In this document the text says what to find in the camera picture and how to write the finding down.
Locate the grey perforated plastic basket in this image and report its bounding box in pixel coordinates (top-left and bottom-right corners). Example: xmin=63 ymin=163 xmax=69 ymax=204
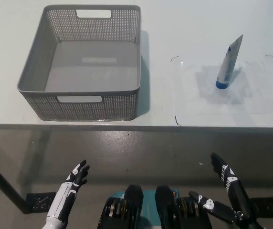
xmin=16 ymin=4 xmax=142 ymax=121

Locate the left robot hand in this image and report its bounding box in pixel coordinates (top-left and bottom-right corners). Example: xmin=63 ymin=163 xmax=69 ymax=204
xmin=46 ymin=159 xmax=91 ymax=224

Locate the black table leg with plate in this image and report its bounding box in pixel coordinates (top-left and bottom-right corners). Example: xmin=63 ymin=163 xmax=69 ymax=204
xmin=246 ymin=196 xmax=273 ymax=218
xmin=0 ymin=154 xmax=56 ymax=214

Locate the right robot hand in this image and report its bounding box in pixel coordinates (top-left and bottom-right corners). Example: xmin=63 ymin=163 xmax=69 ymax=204
xmin=188 ymin=152 xmax=259 ymax=224

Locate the white shampoo tube blue cap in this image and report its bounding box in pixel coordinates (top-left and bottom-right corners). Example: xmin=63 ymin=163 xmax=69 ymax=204
xmin=215 ymin=34 xmax=244 ymax=90

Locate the robot body black teal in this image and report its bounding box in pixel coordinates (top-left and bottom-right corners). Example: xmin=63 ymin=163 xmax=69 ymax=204
xmin=99 ymin=185 xmax=211 ymax=229

